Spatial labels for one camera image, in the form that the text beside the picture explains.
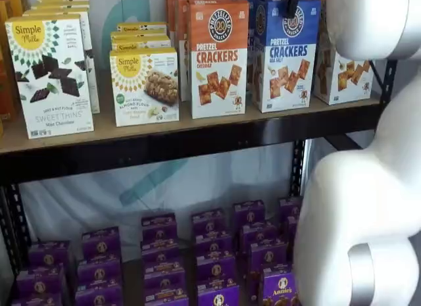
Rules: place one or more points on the orange cheddar pretzel crackers box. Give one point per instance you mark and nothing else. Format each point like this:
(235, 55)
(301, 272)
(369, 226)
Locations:
(217, 56)
(181, 56)
(171, 16)

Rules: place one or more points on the wooden shelf board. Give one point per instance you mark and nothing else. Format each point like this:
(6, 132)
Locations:
(148, 131)

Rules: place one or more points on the orange snack box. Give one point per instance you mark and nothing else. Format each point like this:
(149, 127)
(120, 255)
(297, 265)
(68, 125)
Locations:
(18, 0)
(6, 72)

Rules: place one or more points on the Simple Mills almond flour bars box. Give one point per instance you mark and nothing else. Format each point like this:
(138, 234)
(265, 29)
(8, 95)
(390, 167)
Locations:
(144, 89)
(141, 39)
(141, 26)

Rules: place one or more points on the purple Annie's box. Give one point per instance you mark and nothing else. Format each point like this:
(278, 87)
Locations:
(289, 207)
(36, 301)
(98, 296)
(49, 255)
(161, 255)
(212, 245)
(39, 283)
(98, 273)
(215, 270)
(159, 232)
(208, 222)
(218, 297)
(291, 227)
(249, 214)
(258, 233)
(100, 245)
(164, 299)
(269, 255)
(164, 278)
(279, 289)

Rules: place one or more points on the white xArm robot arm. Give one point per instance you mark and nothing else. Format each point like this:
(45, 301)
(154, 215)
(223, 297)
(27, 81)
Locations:
(361, 187)

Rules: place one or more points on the black metal shelving frame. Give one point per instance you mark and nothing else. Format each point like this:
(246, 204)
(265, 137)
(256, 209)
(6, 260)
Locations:
(164, 144)

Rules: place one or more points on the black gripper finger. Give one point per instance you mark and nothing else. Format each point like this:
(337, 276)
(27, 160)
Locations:
(294, 1)

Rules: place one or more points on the gold honey mustard pretzel crackers box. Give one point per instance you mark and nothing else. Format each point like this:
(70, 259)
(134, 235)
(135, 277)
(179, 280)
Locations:
(352, 79)

